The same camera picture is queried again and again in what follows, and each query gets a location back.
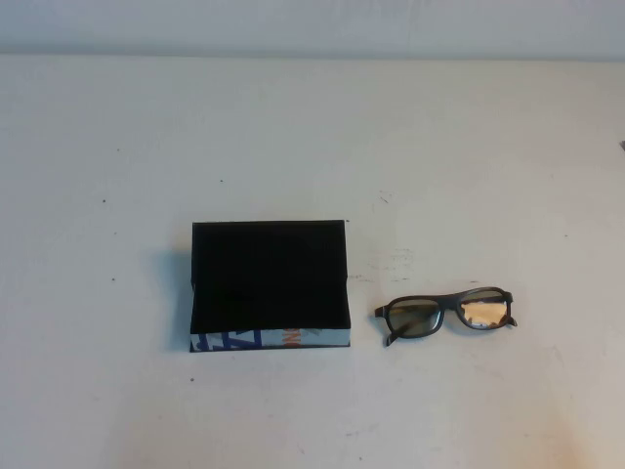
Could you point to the black glasses case printed sides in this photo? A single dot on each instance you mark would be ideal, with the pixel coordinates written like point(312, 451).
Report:
point(268, 273)

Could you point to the black framed glasses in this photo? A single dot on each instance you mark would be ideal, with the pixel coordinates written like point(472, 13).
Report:
point(410, 317)

